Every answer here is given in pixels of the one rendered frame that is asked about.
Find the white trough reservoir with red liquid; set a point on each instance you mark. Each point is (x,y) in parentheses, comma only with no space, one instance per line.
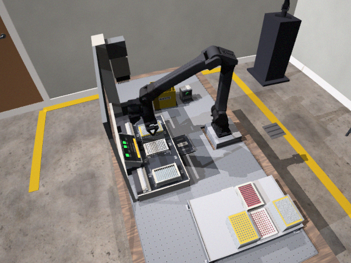
(249,196)

